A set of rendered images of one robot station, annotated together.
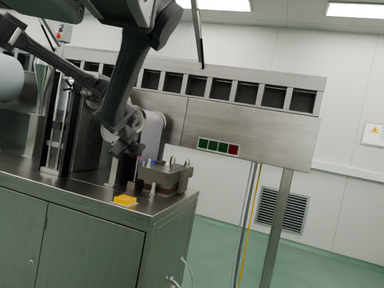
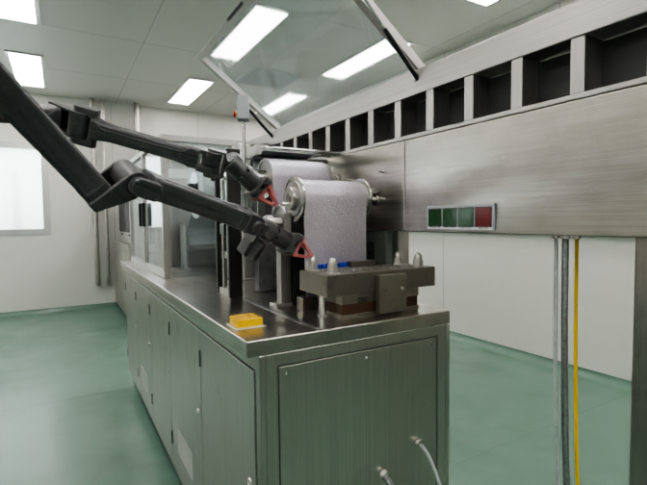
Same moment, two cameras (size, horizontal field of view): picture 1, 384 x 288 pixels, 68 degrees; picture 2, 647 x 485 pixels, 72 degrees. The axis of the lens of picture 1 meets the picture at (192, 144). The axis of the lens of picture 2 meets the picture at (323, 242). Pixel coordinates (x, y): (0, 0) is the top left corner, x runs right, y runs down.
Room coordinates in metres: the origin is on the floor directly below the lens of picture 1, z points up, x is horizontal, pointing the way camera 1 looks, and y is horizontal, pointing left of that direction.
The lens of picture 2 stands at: (0.44, -0.73, 1.18)
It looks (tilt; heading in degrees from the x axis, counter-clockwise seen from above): 3 degrees down; 42
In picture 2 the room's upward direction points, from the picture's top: 1 degrees counter-clockwise
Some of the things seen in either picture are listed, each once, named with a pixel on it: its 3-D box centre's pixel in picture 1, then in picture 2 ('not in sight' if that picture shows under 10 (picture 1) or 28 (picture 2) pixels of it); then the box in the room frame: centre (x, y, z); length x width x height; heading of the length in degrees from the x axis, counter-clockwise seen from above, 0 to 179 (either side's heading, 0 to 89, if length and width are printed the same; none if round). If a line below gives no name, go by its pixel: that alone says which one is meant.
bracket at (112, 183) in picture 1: (116, 156); (279, 260); (1.42, 0.36, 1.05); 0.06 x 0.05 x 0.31; 163
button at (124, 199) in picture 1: (125, 200); (245, 320); (1.18, 0.23, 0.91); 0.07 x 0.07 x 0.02; 73
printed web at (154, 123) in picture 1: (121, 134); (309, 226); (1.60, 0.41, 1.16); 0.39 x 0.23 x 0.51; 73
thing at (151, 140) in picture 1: (149, 149); (336, 242); (1.54, 0.22, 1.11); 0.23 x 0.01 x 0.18; 163
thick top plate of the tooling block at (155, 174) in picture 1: (168, 172); (369, 277); (1.55, 0.10, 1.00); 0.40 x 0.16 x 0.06; 163
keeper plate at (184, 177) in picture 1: (184, 182); (391, 293); (1.54, 0.00, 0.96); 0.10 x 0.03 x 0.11; 163
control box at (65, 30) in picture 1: (63, 32); (241, 108); (1.64, 0.84, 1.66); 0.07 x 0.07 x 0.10; 50
